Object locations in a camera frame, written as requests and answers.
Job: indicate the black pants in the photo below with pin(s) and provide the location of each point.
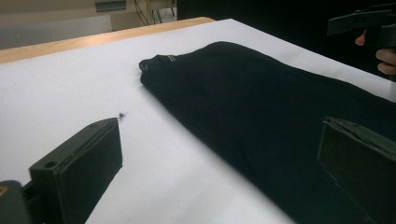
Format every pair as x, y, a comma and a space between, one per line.
249, 124

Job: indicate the small dark lint speck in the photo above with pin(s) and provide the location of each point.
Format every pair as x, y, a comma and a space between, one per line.
121, 115

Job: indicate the grey partition panel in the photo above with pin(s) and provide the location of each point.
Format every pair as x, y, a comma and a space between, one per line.
53, 31

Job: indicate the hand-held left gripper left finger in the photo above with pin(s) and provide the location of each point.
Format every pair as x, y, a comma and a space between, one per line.
84, 165

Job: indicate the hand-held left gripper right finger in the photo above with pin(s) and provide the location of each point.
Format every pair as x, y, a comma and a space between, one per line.
361, 165

